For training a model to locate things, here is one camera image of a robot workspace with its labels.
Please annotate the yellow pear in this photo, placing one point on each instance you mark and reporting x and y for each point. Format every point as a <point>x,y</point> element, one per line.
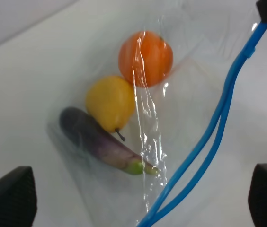
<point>111,102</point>

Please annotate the purple eggplant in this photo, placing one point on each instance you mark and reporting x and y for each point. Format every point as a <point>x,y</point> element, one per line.
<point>85,133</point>

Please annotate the orange fruit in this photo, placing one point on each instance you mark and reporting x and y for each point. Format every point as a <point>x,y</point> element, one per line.
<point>145,59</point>

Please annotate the clear blue-zip file bag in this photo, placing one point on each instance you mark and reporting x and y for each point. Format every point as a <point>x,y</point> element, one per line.
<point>178,124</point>

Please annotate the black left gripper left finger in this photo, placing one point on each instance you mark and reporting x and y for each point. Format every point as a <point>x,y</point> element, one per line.
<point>18,198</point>

